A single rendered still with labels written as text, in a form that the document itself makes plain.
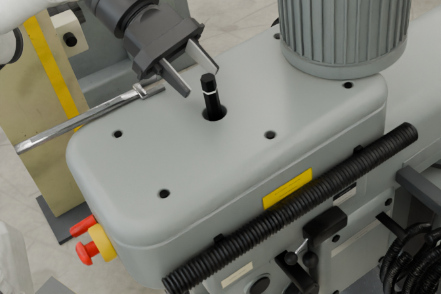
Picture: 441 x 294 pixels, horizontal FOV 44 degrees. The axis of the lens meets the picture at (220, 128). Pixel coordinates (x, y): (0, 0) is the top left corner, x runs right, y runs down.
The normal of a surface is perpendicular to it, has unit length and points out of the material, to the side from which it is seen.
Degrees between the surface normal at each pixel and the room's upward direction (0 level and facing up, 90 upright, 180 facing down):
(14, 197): 0
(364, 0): 90
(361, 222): 90
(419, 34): 0
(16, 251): 86
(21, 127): 90
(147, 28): 30
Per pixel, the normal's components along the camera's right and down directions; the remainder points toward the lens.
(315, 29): -0.52, 0.65
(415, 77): -0.14, -0.70
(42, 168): 0.54, 0.54
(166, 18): 0.24, -0.40
